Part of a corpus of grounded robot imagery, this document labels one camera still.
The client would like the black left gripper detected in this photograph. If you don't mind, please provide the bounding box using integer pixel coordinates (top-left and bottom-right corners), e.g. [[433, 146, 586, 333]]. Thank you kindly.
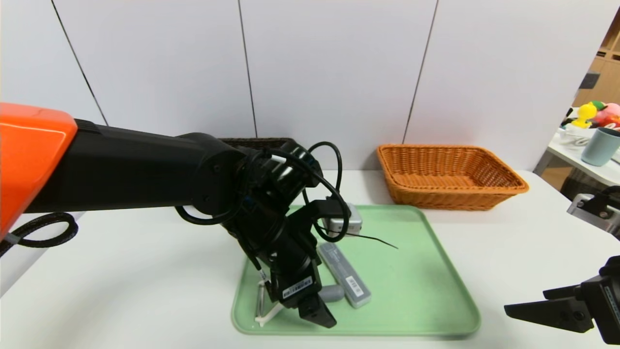
[[263, 219, 337, 329]]

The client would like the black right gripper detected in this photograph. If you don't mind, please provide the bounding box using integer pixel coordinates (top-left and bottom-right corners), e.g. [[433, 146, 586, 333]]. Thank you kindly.
[[504, 255, 620, 345]]

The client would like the white peeler grey handle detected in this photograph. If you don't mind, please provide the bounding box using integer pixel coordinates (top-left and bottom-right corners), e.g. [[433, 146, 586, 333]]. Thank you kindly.
[[254, 280, 345, 327]]

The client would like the grey rectangular plastic case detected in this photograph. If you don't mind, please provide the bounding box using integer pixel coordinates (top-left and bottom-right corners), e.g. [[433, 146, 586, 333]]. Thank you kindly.
[[318, 242, 372, 309]]

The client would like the orange wicker basket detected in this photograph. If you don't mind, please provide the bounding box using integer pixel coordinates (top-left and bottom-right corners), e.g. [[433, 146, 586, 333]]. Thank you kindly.
[[377, 144, 530, 211]]

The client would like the dark brown wicker basket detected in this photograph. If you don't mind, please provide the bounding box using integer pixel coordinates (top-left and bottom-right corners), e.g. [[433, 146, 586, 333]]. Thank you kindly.
[[220, 138, 297, 152]]

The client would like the light green plastic tray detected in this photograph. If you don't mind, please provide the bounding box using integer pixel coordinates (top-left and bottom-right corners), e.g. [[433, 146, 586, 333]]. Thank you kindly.
[[231, 204, 481, 336]]

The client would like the dark wicker bin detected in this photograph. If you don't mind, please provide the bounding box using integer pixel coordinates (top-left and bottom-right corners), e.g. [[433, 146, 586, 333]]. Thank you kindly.
[[561, 170, 620, 206]]

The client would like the white side table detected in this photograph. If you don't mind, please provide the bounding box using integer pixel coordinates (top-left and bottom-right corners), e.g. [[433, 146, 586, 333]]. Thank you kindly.
[[546, 130, 620, 190]]

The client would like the blue grey cup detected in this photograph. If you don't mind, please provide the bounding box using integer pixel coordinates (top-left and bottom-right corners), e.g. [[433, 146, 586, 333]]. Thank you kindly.
[[581, 127, 620, 167]]

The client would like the yellow plush toy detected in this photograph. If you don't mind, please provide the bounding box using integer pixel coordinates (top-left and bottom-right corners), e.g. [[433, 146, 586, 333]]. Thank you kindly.
[[573, 103, 599, 129]]

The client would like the pink plush toy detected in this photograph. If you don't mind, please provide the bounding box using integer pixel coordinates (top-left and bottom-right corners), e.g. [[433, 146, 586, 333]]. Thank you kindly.
[[595, 102, 620, 129]]

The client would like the wooden shelf cabinet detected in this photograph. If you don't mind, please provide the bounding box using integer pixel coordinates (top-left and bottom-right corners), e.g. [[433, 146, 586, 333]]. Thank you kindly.
[[571, 5, 620, 110]]

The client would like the thin black cable tie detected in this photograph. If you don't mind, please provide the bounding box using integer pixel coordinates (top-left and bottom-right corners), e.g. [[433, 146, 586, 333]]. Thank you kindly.
[[317, 228, 399, 250]]

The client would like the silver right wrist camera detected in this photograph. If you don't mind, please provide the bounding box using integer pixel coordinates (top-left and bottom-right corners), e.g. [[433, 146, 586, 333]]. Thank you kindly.
[[567, 187, 620, 233]]

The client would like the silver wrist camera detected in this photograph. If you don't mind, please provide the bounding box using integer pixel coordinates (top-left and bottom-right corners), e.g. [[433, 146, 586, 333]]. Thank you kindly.
[[322, 204, 363, 237], [567, 187, 620, 233]]

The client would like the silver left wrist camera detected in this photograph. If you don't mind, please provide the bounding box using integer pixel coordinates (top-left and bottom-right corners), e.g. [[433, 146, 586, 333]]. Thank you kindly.
[[322, 204, 363, 237]]

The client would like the white cable bundle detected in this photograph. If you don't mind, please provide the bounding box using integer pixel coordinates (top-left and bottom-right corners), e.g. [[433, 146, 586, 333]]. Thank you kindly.
[[555, 126, 589, 147]]

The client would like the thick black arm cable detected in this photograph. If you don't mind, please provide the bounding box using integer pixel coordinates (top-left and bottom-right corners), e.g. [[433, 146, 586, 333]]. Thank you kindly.
[[0, 212, 79, 257]]

